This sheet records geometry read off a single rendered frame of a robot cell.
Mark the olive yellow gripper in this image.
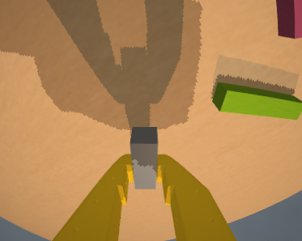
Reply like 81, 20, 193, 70
52, 154, 236, 241

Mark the grey rectangular rod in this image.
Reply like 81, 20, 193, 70
130, 127, 158, 189

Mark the lime green rod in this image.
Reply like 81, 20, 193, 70
212, 82, 302, 120

